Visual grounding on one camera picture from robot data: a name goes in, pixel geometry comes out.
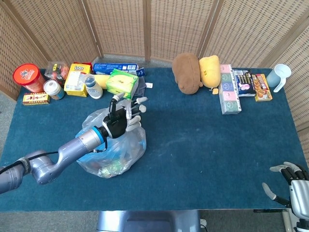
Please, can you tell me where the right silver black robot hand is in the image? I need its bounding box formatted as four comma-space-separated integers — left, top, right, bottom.
262, 161, 309, 220

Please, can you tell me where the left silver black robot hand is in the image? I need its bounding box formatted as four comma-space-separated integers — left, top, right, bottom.
101, 92, 149, 140

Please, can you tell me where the clear plastic bag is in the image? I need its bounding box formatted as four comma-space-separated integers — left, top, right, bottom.
76, 99, 147, 179

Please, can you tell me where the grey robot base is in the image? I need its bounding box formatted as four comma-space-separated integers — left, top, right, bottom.
96, 210, 201, 232

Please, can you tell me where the white bottle with blue cap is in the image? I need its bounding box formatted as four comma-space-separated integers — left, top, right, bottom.
84, 74, 103, 100

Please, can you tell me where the green tissue pack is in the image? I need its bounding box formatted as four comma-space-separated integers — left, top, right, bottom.
105, 68, 140, 100

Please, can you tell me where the yellow sponge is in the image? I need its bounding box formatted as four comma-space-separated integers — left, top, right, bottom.
93, 74, 111, 89

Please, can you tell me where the grey cloth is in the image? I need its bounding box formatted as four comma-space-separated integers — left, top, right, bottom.
134, 74, 148, 98

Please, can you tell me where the long blue cardboard box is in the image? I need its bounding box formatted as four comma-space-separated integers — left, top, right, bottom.
92, 63, 140, 75

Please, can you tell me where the yellow biscuit box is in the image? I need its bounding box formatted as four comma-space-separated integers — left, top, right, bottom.
63, 63, 93, 98

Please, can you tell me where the small jar with white lid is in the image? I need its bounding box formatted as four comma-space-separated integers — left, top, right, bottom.
42, 79, 66, 101

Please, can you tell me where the blue felt table mat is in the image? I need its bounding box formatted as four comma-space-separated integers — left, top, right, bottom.
0, 67, 309, 213

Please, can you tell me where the clear plastic box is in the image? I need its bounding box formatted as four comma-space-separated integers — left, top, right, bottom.
44, 61, 70, 82

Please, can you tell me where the small yellow red box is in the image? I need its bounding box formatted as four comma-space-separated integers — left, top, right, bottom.
22, 92, 51, 106

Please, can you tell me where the brown capybara plush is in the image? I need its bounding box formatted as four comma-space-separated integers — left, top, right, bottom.
171, 53, 204, 95

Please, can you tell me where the wicker folding screen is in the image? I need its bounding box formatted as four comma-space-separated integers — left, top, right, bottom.
0, 0, 309, 167

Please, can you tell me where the red cylindrical snack canister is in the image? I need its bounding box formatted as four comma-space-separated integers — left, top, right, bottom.
13, 63, 46, 93

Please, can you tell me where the yellow plush toy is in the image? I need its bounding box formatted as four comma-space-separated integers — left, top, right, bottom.
198, 55, 221, 94

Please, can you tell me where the red yellow snack box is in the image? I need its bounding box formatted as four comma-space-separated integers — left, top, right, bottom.
251, 73, 273, 102

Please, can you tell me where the pastel tissue multipack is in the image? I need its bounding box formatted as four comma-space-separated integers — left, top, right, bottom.
219, 64, 242, 115

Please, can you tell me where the light blue measuring cup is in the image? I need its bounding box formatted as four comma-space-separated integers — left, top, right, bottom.
266, 63, 292, 93

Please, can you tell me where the dark blue snack packet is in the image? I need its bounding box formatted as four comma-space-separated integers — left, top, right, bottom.
232, 69, 256, 97

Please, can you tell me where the black table frame bar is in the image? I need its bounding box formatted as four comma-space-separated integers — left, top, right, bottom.
253, 208, 285, 213

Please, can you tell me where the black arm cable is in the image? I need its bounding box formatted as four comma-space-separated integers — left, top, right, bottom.
0, 136, 108, 175

